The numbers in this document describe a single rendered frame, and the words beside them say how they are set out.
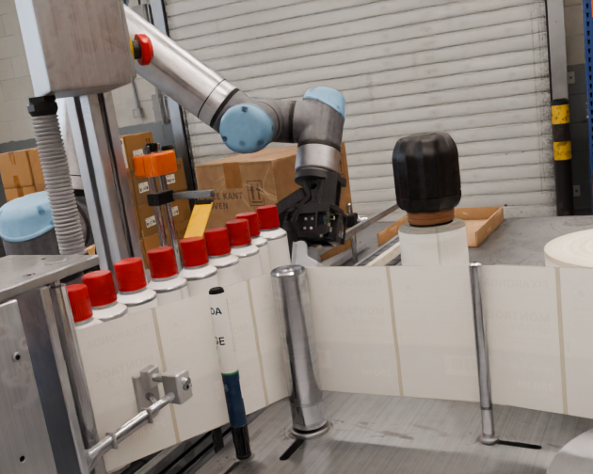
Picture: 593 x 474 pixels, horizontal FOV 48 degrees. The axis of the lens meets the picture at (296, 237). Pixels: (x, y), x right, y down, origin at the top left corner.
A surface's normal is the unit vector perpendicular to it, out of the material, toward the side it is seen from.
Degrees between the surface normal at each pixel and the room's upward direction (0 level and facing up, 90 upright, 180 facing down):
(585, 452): 0
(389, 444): 0
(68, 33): 90
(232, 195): 90
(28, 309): 90
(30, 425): 90
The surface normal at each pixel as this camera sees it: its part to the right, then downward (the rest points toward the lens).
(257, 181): -0.59, 0.25
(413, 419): -0.14, -0.97
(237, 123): -0.15, 0.26
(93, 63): 0.44, 0.13
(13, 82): -0.38, 0.24
